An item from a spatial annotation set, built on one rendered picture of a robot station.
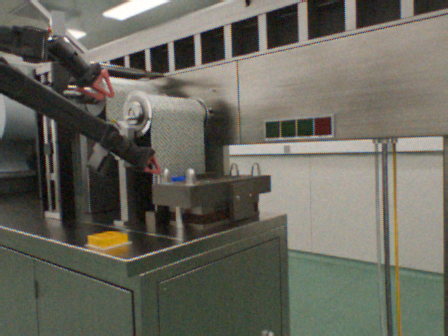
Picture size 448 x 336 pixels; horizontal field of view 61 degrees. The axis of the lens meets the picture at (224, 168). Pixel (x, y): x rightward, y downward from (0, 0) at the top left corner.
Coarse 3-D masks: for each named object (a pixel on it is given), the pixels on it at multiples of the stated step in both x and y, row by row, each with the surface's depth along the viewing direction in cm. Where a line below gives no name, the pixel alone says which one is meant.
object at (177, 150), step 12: (156, 132) 120; (168, 132) 124; (180, 132) 128; (192, 132) 132; (156, 144) 120; (168, 144) 124; (180, 144) 128; (192, 144) 132; (156, 156) 120; (168, 156) 124; (180, 156) 128; (192, 156) 132; (204, 156) 137; (156, 168) 120; (168, 168) 124; (180, 168) 128; (192, 168) 132; (204, 168) 137; (156, 180) 120
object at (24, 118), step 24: (24, 72) 189; (0, 96) 180; (0, 120) 181; (24, 120) 189; (0, 144) 181; (24, 144) 189; (72, 144) 208; (0, 168) 181; (24, 168) 189; (0, 192) 181; (24, 192) 189
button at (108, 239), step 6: (96, 234) 97; (102, 234) 96; (108, 234) 96; (114, 234) 96; (120, 234) 96; (126, 234) 96; (90, 240) 95; (96, 240) 93; (102, 240) 91; (108, 240) 92; (114, 240) 93; (120, 240) 95; (126, 240) 96; (96, 246) 93; (102, 246) 91; (108, 246) 92
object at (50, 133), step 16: (48, 80) 131; (64, 80) 132; (48, 128) 137; (64, 128) 132; (48, 144) 134; (64, 144) 132; (48, 160) 138; (64, 160) 132; (48, 176) 138; (64, 176) 132; (48, 192) 138; (64, 192) 132; (48, 208) 142; (64, 208) 132
